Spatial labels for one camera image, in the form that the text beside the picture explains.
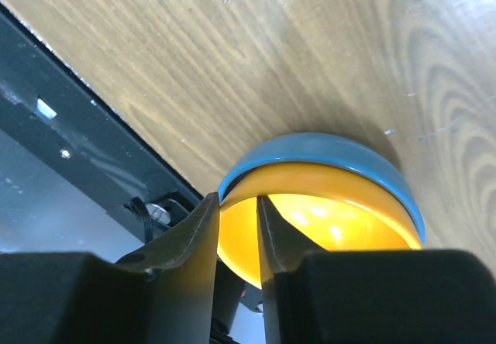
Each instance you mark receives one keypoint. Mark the orange bowl blue outside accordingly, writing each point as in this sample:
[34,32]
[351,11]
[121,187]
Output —
[337,209]

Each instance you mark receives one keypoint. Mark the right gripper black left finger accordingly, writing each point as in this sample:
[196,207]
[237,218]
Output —
[159,293]

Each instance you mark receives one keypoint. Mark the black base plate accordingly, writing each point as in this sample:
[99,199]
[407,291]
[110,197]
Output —
[49,111]

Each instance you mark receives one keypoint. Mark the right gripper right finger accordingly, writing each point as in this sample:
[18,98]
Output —
[311,295]

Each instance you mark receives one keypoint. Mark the aluminium frame rail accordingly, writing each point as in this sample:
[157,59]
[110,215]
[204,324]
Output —
[43,211]

